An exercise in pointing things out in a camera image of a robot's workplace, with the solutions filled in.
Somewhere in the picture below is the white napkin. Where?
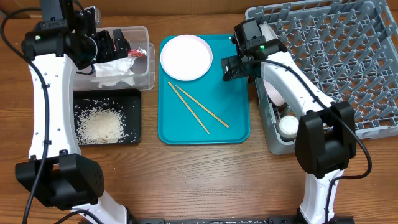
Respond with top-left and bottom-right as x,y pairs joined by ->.
91,56 -> 136,88

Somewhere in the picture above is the grey bowl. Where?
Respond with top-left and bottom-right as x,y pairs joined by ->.
259,24 -> 278,42

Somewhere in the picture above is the red snack wrapper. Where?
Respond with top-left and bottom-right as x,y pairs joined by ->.
129,48 -> 147,58

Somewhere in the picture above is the large white plate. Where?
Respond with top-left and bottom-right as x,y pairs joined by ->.
160,35 -> 213,81

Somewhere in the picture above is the wooden chopstick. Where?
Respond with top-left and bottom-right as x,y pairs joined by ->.
167,82 -> 210,135
175,84 -> 229,128

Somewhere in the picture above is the cooked white rice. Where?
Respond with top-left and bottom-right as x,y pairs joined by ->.
73,98 -> 139,146

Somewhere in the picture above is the white cup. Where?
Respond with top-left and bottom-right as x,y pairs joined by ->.
277,115 -> 299,141

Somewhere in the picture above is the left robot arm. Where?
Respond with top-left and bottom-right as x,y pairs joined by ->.
16,0 -> 135,223

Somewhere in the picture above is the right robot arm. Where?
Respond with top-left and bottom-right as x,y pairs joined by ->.
221,19 -> 356,223

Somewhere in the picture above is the grey dishwasher rack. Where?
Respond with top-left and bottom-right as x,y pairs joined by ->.
245,1 -> 397,139

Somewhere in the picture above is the cardboard box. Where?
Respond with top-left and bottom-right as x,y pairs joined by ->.
0,0 -> 312,19

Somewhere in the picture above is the teal serving tray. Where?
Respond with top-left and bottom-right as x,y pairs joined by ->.
158,34 -> 250,145

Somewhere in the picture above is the clear plastic bin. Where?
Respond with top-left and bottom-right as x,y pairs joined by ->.
73,26 -> 155,91

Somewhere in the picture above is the black plastic tray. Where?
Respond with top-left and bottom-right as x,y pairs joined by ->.
72,88 -> 142,146

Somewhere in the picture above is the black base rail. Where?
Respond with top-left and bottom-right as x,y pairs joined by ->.
127,215 -> 355,224

